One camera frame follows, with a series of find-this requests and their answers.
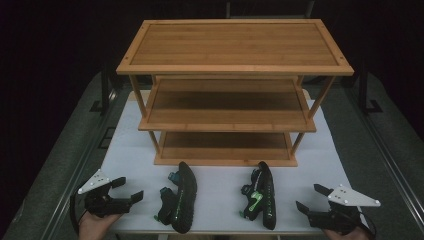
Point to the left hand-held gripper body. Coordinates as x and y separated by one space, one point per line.
106 204

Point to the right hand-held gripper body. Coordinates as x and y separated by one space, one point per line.
333 220

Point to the wooden three-tier shelf rack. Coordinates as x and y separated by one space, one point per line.
233 43

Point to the person's right hand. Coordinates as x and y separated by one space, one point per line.
346 236

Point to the person's left hand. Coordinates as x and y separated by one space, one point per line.
95 228

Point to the black metal stand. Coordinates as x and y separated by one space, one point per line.
364 93
105 93

